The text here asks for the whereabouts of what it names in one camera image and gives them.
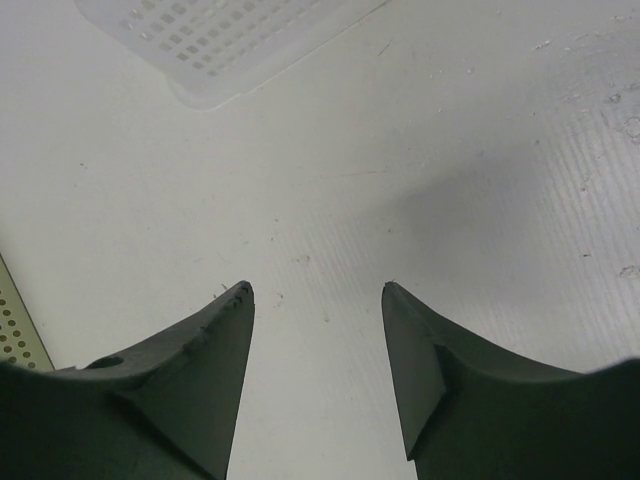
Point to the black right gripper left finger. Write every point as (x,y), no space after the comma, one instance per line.
(163,408)

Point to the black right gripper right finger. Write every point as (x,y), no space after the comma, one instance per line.
(470,409)

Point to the yellow-green perforated basket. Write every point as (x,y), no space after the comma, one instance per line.
(21,345)

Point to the white perforated basket top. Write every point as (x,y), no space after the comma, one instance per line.
(213,51)

